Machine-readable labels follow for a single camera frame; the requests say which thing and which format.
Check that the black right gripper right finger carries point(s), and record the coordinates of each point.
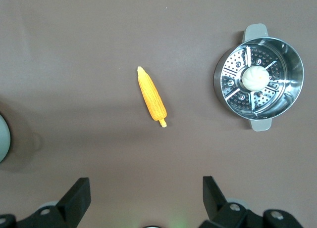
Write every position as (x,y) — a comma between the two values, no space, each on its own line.
(215,203)

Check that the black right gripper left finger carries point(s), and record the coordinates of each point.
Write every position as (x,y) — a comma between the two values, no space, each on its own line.
(71,203)

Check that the yellow toy corn cob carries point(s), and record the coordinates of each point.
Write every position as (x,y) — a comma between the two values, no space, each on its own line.
(151,97)

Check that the steel cooking pot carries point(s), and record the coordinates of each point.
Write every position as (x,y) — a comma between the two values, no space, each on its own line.
(3,139)

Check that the perforated steel steamer insert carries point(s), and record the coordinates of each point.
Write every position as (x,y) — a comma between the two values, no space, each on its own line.
(237,99)

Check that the white steamed bun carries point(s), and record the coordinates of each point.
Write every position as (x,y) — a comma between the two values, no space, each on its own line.
(255,78)

